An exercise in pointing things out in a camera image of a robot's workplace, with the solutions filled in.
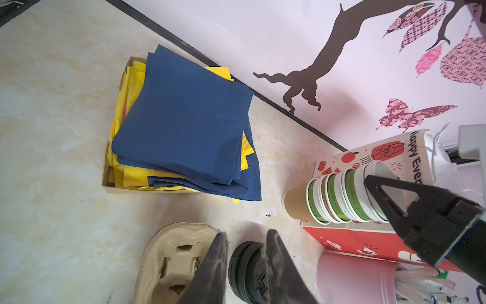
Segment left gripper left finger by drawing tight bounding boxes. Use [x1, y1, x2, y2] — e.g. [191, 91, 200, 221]
[177, 232, 229, 304]

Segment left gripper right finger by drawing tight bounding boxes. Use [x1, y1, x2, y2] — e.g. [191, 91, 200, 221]
[265, 229, 317, 303]

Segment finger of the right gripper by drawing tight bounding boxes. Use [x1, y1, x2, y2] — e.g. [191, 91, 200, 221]
[364, 175, 485, 284]

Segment stack of black lids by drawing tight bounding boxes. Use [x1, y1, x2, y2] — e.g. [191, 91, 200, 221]
[228, 241, 270, 304]

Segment pulp cup carrier tray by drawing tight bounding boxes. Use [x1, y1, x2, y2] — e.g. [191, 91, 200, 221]
[133, 222, 218, 303]

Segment pink cylinder holder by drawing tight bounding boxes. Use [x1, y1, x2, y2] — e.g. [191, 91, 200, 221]
[316, 253, 398, 304]

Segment green white straw packets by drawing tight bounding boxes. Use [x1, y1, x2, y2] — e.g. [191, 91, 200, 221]
[394, 267, 470, 304]

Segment stack of paper cups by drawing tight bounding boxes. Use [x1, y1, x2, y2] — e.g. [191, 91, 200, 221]
[282, 161, 399, 226]

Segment cardboard napkin box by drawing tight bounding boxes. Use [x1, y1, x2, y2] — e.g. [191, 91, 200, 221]
[102, 57, 195, 193]

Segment blue napkin stack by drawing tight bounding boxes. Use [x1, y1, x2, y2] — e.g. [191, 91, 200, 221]
[111, 44, 263, 202]

